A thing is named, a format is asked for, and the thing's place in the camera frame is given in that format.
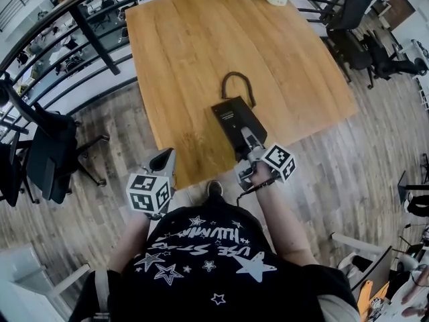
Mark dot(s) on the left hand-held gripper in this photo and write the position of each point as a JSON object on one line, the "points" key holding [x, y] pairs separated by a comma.
{"points": [[147, 195]]}

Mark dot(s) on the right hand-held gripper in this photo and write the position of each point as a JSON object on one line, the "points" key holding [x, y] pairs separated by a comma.
{"points": [[279, 159]]}

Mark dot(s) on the dark brown handbag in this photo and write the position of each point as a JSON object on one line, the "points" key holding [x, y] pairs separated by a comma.
{"points": [[234, 116]]}

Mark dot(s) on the person's left forearm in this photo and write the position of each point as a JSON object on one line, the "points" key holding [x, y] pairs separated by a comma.
{"points": [[134, 243]]}

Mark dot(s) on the person's right forearm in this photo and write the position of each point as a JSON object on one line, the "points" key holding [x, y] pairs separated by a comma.
{"points": [[285, 226]]}

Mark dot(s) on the person's right hand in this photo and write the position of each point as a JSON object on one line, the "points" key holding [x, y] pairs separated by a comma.
{"points": [[263, 175]]}

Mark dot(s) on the person's right black shoe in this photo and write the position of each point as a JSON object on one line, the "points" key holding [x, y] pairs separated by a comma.
{"points": [[214, 188]]}

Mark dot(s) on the person's black trousers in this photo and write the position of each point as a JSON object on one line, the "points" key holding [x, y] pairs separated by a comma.
{"points": [[214, 201]]}

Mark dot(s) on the black office chair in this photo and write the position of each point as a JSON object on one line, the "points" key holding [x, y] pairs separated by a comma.
{"points": [[388, 62], [10, 176], [50, 159], [355, 5]]}

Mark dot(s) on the black star-print shirt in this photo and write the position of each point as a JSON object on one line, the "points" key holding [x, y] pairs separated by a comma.
{"points": [[207, 273]]}

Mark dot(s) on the wooden table with white legs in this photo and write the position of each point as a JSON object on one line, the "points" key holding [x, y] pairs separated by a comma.
{"points": [[95, 40]]}

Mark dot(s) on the white shelf rack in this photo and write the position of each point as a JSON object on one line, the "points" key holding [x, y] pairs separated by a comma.
{"points": [[424, 92]]}

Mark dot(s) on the dark grey desk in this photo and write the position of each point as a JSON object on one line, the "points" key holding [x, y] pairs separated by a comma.
{"points": [[378, 273]]}

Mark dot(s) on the white desk frame bar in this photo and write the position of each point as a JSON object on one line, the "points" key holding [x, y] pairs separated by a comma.
{"points": [[360, 241]]}

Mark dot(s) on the black pedestal base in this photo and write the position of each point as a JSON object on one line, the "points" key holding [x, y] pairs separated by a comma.
{"points": [[402, 186]]}

